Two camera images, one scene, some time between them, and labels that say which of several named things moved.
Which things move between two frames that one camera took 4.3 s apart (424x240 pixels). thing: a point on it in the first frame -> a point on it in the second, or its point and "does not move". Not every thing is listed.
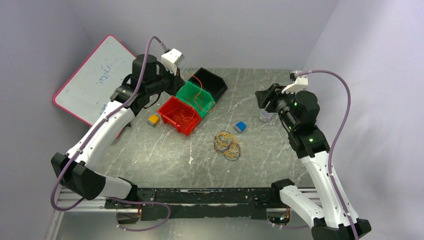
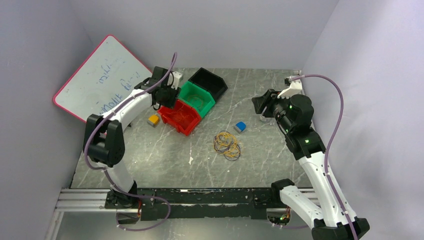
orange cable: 201,87 -> 179,115
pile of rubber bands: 223,143 does not move
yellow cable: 226,143 does not move
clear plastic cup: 265,116 does not move
